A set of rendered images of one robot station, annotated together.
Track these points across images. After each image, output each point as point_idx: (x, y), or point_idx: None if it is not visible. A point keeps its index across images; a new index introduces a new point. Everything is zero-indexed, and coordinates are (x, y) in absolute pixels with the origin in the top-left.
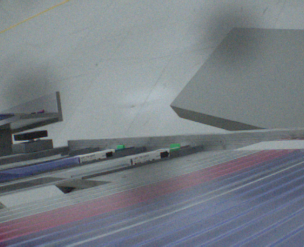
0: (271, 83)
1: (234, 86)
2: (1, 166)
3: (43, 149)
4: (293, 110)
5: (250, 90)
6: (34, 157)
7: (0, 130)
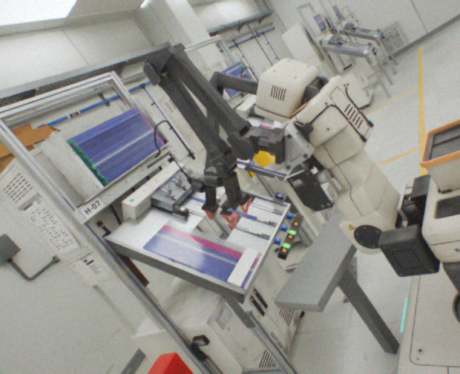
0: (328, 240)
1: (332, 229)
2: (260, 201)
3: (279, 202)
4: (311, 254)
5: (327, 236)
6: (275, 202)
7: None
